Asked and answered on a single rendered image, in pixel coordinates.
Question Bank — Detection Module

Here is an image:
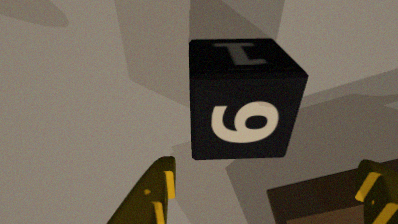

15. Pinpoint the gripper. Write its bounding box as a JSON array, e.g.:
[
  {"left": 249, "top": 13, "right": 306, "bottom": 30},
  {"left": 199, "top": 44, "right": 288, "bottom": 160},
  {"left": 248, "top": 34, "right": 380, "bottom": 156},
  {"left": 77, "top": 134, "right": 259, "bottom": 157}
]
[{"left": 107, "top": 156, "right": 398, "bottom": 224}]

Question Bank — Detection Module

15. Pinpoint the brown cardboard box with flaps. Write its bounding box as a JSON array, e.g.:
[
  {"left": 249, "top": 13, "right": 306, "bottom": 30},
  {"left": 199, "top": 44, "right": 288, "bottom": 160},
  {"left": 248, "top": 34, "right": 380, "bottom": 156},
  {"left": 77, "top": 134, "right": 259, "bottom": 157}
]
[{"left": 267, "top": 168, "right": 364, "bottom": 224}]

